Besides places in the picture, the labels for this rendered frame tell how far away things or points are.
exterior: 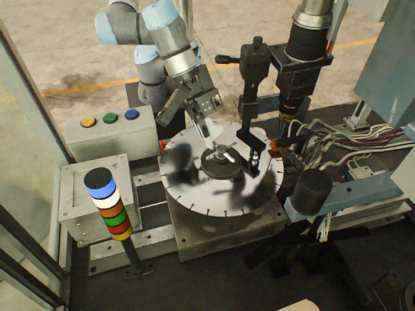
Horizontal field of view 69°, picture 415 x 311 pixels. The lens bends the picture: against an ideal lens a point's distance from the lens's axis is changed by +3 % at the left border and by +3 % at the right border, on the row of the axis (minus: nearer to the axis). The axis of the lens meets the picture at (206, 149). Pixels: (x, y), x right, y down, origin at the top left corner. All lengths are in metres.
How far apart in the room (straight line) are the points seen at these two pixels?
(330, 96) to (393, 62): 2.23
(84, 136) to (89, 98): 1.74
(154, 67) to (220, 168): 0.60
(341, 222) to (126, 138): 0.70
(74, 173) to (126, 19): 0.44
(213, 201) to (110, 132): 0.44
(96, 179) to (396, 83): 0.50
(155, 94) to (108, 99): 1.42
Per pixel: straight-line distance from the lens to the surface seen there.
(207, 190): 0.73
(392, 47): 0.55
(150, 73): 1.23
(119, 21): 0.81
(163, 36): 0.69
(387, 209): 1.00
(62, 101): 2.78
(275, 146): 0.82
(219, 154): 0.74
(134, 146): 1.04
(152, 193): 0.98
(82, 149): 1.03
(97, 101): 2.67
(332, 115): 1.33
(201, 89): 0.73
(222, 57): 0.66
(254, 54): 0.62
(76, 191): 0.86
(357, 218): 0.95
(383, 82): 0.57
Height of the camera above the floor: 1.55
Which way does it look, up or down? 47 degrees down
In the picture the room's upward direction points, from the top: straight up
